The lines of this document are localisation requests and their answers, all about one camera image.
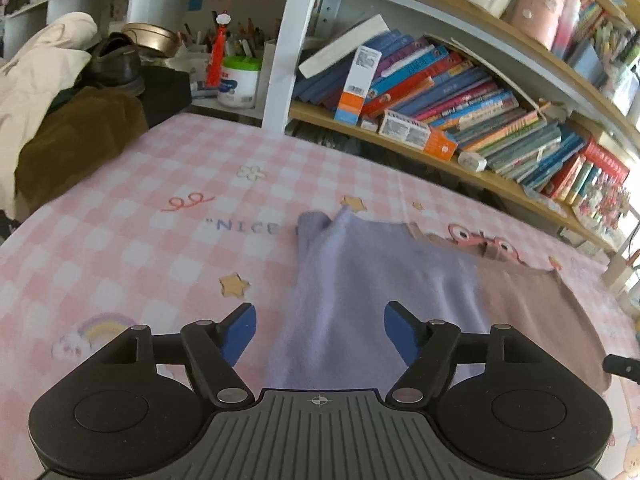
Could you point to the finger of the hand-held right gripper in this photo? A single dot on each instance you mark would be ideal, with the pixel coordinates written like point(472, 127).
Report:
point(622, 365)

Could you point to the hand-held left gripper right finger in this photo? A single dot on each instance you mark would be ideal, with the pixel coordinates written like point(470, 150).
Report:
point(402, 332)

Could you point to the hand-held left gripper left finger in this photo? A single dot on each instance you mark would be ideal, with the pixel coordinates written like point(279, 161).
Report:
point(240, 332)

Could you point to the purple and tan sweater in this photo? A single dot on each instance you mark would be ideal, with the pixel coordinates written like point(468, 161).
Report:
point(390, 270)

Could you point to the wooden pen holder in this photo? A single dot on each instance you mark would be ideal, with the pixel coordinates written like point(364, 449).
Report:
point(617, 272)

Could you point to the colourful paper decoration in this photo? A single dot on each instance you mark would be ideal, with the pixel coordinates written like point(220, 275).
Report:
point(605, 205)

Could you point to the small white box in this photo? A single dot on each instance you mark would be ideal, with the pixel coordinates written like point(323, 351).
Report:
point(472, 161)

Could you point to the flat orange white box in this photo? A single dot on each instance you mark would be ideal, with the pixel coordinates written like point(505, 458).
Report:
point(410, 130)

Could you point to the row of colourful books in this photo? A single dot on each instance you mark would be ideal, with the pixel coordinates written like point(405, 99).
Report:
point(475, 105)

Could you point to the white jar green lid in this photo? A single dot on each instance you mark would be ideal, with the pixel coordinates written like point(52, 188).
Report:
point(237, 85)

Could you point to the tall orange white box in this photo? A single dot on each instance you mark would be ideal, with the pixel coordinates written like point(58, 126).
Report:
point(357, 85)

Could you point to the red tassel ornament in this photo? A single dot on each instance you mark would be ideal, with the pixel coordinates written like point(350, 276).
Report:
point(217, 50)

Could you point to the bunch of pens and pencils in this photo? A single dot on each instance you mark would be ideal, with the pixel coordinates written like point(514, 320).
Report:
point(245, 45)

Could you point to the thick white book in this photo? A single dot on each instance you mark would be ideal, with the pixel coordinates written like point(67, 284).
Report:
point(340, 47)

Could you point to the brown leather shoe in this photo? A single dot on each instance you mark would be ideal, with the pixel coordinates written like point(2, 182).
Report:
point(117, 62)

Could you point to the white wooden bookshelf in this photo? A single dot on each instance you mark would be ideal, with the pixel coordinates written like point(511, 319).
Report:
point(295, 35)

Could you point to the brass bowl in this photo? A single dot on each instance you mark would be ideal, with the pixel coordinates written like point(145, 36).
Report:
point(150, 37)

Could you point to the row of colourful folders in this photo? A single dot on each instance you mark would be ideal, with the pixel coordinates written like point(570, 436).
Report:
point(600, 35)

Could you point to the cream puffer jacket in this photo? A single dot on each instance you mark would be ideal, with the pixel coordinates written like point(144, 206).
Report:
point(35, 70)

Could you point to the pink round container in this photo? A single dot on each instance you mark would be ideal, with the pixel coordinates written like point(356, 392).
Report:
point(542, 7)

